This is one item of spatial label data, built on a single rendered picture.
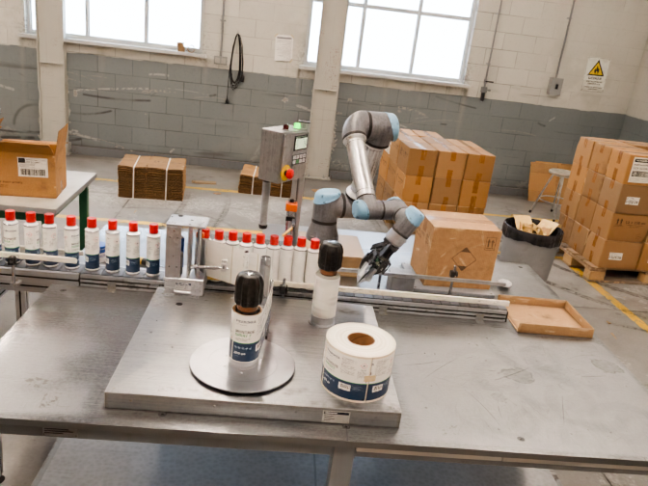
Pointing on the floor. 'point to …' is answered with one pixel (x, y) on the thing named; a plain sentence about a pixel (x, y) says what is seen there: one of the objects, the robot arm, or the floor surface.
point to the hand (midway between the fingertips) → (360, 279)
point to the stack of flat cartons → (151, 177)
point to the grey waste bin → (517, 253)
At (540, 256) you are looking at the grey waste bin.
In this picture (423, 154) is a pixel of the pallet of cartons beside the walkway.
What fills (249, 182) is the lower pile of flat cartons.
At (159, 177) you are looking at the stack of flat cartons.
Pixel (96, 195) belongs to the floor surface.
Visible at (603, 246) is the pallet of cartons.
